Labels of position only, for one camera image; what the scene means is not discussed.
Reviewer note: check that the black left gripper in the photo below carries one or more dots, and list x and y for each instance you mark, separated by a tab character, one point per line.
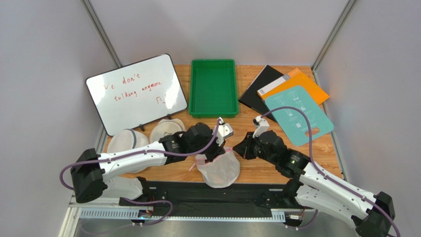
218	150

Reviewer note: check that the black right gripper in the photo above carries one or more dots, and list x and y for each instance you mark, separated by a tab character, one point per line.
251	146

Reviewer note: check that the white mesh laundry bag pink zipper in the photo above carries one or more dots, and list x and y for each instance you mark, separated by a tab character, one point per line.
222	172

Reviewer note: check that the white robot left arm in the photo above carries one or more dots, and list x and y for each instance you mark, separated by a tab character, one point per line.
92	172

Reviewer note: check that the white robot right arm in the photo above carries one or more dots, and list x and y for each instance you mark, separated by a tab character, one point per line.
309	185

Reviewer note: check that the teal plastic board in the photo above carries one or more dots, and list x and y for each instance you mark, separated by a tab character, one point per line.
292	122

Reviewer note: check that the green plastic tray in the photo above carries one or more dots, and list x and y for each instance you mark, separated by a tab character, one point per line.
213	89

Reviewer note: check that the orange notebook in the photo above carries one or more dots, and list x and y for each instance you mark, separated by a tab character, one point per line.
292	79

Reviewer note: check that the whiteboard with red writing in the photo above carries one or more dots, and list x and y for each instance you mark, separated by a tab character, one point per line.
137	94

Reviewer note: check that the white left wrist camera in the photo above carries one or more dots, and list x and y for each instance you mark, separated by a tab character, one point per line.
222	131

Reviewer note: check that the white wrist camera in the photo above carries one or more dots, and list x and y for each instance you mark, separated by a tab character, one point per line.
261	126
222	131

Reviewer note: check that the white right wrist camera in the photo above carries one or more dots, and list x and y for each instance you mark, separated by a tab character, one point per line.
261	126

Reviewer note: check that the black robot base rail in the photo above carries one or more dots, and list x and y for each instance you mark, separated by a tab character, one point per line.
197	199

